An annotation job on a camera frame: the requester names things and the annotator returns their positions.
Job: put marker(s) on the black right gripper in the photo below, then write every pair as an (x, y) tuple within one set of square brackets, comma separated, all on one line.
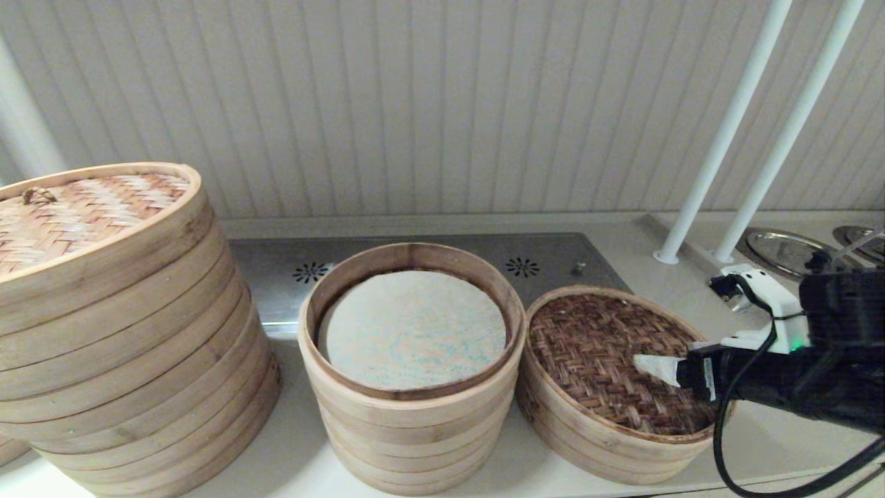
[(753, 380)]

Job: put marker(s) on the dark woven bamboo steamer lid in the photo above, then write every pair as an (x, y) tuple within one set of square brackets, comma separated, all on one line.
[(588, 346)]

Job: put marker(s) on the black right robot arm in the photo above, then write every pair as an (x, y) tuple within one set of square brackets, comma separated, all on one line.
[(850, 311)]

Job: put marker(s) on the shallow slatted bamboo steamer tray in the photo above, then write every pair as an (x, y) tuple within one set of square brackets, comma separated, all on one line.
[(601, 463)]

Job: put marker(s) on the white cloth steamer liner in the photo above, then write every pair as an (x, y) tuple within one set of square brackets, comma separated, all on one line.
[(415, 332)]

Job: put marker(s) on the large bamboo steamer stack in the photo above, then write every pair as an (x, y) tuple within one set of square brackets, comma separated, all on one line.
[(138, 387)]

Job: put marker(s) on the large light woven steamer lid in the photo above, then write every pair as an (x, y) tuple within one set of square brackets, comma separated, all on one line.
[(83, 214)]

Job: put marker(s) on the small metal knob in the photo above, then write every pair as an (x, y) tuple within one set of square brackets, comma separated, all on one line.
[(578, 268)]

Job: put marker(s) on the round metal dish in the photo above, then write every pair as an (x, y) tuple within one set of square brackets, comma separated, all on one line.
[(781, 245), (864, 242)]

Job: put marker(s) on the metal ladle with black head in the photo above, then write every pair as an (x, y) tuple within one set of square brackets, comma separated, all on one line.
[(819, 259)]

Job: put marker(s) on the white metal pole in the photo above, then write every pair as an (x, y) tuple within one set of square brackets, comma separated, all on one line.
[(722, 138), (792, 131)]

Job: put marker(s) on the stainless steel steam plate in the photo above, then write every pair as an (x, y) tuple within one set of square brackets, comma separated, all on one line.
[(276, 304)]

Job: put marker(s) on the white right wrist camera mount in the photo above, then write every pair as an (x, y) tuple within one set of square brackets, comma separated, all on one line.
[(767, 297)]

